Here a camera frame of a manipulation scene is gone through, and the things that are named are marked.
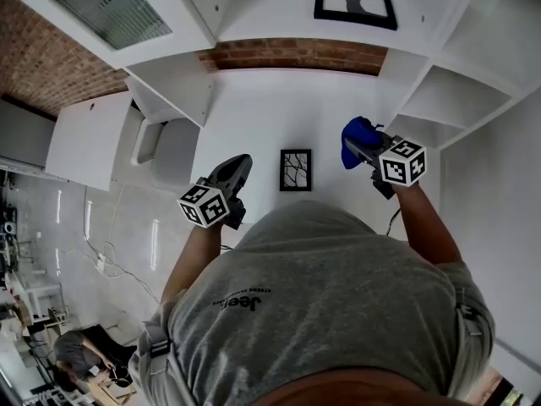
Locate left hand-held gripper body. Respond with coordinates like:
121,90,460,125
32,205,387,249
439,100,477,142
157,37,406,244
177,165,248,233

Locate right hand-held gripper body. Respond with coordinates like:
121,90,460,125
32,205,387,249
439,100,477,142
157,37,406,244
358,133,428,201

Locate blue cloth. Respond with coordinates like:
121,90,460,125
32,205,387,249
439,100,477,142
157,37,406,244
340,115,385,171

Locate small black branch picture frame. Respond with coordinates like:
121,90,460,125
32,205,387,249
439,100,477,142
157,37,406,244
279,148,313,193

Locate person's right forearm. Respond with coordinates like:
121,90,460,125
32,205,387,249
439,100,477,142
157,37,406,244
393,182,464,266

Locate person's left forearm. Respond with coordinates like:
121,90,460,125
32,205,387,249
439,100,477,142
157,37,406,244
159,221,226,309

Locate white chair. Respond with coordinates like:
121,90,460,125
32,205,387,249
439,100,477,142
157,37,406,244
129,107,202,190

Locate white open shelf unit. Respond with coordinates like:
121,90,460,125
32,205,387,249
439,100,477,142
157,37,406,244
125,0,541,151

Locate white side cabinet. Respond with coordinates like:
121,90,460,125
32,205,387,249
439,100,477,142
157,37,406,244
43,90,134,193

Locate person's grey t-shirt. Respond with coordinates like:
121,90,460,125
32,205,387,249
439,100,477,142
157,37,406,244
128,200,496,402

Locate cluttered work tables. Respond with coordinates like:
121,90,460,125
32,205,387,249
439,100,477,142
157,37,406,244
0,200,71,342

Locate white glass door cabinet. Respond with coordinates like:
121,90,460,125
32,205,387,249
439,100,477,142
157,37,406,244
0,0,217,70

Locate white floor cable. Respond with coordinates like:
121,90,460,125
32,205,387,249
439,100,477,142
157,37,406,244
82,183,162,305

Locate grey harness strap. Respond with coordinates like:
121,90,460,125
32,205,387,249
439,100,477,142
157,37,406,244
141,320,173,376
454,288,484,337

